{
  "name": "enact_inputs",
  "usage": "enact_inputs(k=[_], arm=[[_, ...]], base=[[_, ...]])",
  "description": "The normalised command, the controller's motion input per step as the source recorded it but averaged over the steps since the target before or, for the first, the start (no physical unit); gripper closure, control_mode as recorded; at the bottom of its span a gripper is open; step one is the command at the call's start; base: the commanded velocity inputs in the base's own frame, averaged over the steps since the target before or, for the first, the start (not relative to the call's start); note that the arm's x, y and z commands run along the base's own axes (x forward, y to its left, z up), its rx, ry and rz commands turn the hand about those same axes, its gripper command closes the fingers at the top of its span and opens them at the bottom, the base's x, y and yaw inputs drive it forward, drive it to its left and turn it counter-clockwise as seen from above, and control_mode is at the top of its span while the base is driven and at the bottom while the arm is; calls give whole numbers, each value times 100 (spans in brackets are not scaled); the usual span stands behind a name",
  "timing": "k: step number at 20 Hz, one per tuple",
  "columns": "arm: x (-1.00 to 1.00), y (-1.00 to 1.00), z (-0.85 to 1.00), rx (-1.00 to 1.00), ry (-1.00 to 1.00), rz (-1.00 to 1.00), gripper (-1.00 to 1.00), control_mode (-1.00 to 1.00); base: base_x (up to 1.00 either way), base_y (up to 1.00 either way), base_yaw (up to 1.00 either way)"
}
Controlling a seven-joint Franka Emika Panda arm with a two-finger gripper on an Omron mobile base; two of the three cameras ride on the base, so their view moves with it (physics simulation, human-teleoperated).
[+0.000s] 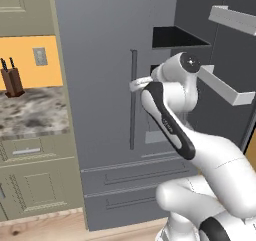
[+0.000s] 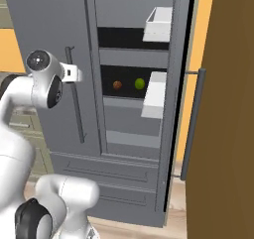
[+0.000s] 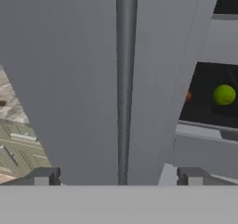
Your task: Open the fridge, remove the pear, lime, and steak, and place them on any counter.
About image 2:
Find grey fridge drawer front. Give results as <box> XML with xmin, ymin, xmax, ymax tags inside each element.
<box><xmin>49</xmin><ymin>151</ymin><xmax>161</xmax><ymax>192</ymax></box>
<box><xmin>86</xmin><ymin>180</ymin><xmax>167</xmax><ymax>229</ymax></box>

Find grey-green base cabinets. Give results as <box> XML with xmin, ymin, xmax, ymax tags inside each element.
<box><xmin>7</xmin><ymin>107</ymin><xmax>56</xmax><ymax>183</ymax></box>

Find grey open fridge door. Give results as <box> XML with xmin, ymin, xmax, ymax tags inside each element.
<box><xmin>154</xmin><ymin>0</ymin><xmax>198</xmax><ymax>229</ymax></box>

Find dark grey fridge door handle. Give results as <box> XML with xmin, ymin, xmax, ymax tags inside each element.
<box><xmin>64</xmin><ymin>46</ymin><xmax>87</xmax><ymax>145</ymax></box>

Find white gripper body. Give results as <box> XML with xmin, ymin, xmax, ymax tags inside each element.
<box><xmin>71</xmin><ymin>64</ymin><xmax>84</xmax><ymax>84</ymax></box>

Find white door bin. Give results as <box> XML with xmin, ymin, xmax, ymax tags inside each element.
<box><xmin>141</xmin><ymin>71</ymin><xmax>168</xmax><ymax>120</ymax></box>
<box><xmin>142</xmin><ymin>6</ymin><xmax>174</xmax><ymax>44</ymax></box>

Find brown wooden cabinet panel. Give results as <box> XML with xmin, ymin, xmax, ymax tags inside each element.
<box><xmin>184</xmin><ymin>0</ymin><xmax>254</xmax><ymax>239</ymax></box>

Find grey long door handle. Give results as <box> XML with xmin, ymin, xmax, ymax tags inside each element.
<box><xmin>173</xmin><ymin>67</ymin><xmax>207</xmax><ymax>181</ymax></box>

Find grey fridge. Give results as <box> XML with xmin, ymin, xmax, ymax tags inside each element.
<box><xmin>2</xmin><ymin>0</ymin><xmax>198</xmax><ymax>229</ymax></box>

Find green lime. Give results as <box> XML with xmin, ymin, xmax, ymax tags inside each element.
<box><xmin>134</xmin><ymin>77</ymin><xmax>146</xmax><ymax>90</ymax></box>

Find grey drawer handle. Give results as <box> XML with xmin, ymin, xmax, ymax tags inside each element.
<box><xmin>62</xmin><ymin>161</ymin><xmax>150</xmax><ymax>183</ymax></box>

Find grey-green wall cabinet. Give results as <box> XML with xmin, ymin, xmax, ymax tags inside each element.
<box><xmin>0</xmin><ymin>0</ymin><xmax>15</xmax><ymax>30</ymax></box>

